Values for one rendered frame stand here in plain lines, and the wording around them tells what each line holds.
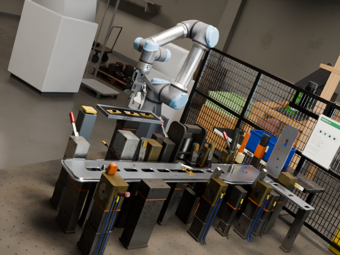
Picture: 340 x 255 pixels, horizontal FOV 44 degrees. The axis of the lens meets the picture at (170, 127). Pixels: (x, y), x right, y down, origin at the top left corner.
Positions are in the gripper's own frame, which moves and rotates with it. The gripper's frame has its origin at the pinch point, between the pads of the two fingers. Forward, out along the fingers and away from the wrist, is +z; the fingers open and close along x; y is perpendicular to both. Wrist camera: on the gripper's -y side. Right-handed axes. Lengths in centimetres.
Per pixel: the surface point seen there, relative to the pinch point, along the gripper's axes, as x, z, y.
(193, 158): 18.9, 19.3, -37.7
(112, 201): 61, 22, 34
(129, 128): 4.4, 12.0, 0.8
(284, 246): 65, 49, -88
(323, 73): -155, -38, -356
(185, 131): 17.7, 4.2, -25.7
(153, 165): 28.2, 21.2, -5.0
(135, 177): 42.5, 21.2, 13.6
